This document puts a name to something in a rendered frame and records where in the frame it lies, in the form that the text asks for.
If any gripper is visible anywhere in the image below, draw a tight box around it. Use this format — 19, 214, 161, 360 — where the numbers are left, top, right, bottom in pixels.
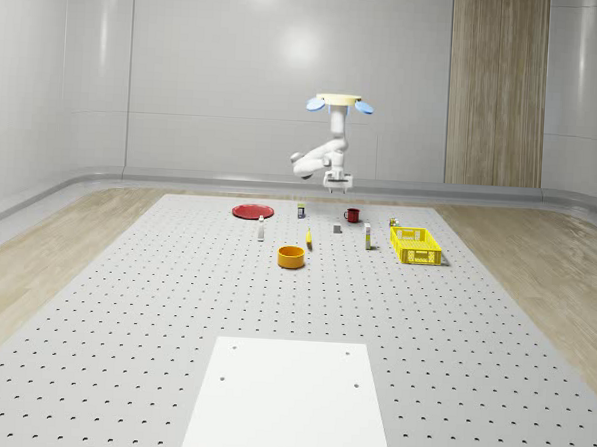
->
321, 171, 355, 195

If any drone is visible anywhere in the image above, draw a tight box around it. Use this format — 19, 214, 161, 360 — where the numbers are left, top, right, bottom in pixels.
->
304, 90, 377, 117

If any red plate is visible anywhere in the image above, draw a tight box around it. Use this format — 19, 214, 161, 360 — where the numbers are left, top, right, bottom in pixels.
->
231, 202, 276, 222

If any yellow bowl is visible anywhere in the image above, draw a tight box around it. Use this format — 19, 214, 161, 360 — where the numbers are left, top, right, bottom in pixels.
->
276, 244, 306, 271

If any yellow basket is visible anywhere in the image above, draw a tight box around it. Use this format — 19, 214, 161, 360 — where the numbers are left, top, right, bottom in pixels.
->
388, 225, 444, 267

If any white board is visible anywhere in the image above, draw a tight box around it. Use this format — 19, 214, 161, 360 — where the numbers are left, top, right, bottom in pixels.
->
179, 334, 400, 447

